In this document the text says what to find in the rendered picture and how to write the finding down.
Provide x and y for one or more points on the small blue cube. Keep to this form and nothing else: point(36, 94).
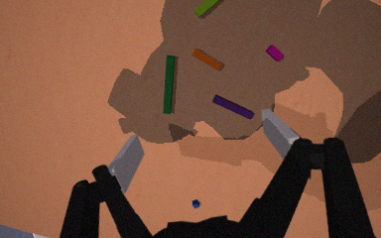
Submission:
point(195, 204)

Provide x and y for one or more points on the short magenta rod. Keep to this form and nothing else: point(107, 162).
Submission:
point(274, 53)

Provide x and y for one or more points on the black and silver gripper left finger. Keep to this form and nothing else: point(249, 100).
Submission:
point(82, 215)

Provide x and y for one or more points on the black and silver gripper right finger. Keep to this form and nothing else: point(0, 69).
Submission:
point(272, 213)

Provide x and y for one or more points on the orange rod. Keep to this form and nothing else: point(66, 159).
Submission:
point(206, 59)

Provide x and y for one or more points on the dark purple rod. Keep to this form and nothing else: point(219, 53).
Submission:
point(232, 107)

